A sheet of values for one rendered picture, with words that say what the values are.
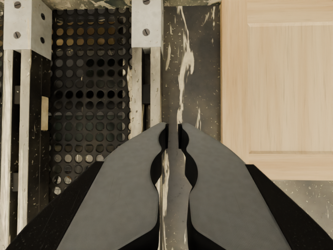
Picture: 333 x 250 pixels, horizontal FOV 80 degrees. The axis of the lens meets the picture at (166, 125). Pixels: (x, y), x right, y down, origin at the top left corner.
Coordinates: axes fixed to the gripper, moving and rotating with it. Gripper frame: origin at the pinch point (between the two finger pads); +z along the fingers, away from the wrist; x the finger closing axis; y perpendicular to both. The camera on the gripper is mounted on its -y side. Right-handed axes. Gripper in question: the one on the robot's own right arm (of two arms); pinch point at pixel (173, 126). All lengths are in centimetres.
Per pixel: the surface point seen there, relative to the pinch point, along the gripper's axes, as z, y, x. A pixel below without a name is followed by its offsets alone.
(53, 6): 45, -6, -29
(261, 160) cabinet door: 24.6, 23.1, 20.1
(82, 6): 45, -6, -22
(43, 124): 29.2, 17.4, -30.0
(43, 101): 32.0, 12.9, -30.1
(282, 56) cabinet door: 37.1, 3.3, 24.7
